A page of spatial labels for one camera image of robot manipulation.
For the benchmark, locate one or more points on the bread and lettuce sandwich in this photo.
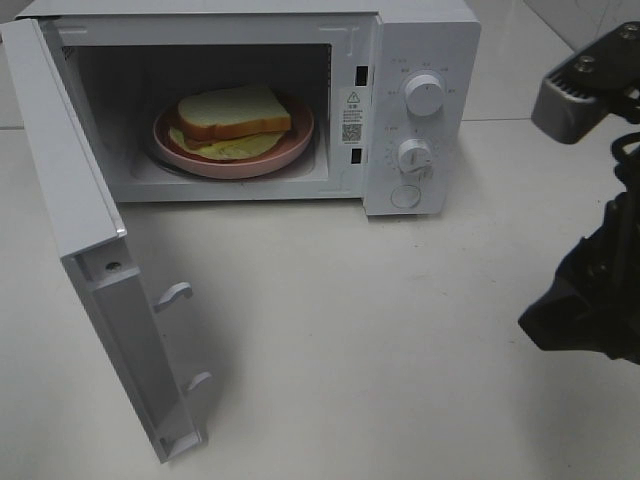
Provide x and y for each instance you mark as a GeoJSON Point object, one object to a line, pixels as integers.
{"type": "Point", "coordinates": [227, 114]}

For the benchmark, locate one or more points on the white microwave oven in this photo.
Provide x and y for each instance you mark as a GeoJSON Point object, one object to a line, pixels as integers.
{"type": "Point", "coordinates": [135, 58]}

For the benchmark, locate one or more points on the white dial knob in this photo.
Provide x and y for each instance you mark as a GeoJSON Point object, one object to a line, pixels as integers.
{"type": "Point", "coordinates": [414, 156]}
{"type": "Point", "coordinates": [424, 93]}

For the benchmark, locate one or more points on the white microwave door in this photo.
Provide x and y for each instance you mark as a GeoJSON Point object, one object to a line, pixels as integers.
{"type": "Point", "coordinates": [91, 236]}

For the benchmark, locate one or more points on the upper white dial knob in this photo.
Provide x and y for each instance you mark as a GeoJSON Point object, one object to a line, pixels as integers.
{"type": "Point", "coordinates": [424, 93]}

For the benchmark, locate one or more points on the white warning label sticker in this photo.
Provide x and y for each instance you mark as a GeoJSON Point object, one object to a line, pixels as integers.
{"type": "Point", "coordinates": [352, 115]}

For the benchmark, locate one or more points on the pink round plate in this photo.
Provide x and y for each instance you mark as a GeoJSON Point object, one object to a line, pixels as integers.
{"type": "Point", "coordinates": [240, 158]}

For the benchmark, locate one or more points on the glass microwave turntable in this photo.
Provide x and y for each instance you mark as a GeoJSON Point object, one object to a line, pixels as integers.
{"type": "Point", "coordinates": [160, 162]}

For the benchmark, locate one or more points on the lower white dial knob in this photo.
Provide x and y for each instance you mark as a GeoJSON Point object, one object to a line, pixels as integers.
{"type": "Point", "coordinates": [414, 156]}

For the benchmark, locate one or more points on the white rear table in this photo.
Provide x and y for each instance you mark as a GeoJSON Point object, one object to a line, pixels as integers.
{"type": "Point", "coordinates": [516, 48]}

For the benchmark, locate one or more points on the round white door button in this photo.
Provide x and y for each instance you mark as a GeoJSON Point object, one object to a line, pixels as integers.
{"type": "Point", "coordinates": [406, 196]}

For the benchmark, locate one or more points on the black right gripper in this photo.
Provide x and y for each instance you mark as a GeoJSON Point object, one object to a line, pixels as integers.
{"type": "Point", "coordinates": [592, 303]}

